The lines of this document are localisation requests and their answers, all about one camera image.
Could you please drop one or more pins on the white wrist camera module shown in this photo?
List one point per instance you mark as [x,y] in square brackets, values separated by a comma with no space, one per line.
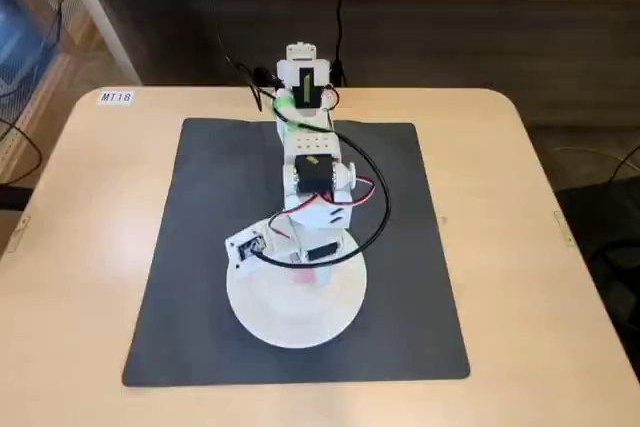
[247,247]

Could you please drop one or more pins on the white label MT18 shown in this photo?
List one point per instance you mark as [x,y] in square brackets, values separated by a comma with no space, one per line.
[115,97]

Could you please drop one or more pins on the metal table edge bracket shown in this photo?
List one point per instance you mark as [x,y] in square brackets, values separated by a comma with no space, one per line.
[563,228]
[17,234]

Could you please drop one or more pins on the white round dish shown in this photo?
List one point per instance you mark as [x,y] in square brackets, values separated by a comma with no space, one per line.
[295,317]

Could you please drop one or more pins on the dark grey mat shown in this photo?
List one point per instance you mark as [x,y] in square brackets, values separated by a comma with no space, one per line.
[200,247]

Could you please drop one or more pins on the blue plastic container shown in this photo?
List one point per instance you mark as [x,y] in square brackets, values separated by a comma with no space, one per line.
[22,32]

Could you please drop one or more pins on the pink small box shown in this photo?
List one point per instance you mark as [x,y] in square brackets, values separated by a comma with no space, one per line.
[306,278]

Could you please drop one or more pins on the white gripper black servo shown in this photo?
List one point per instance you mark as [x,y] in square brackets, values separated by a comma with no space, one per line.
[321,254]

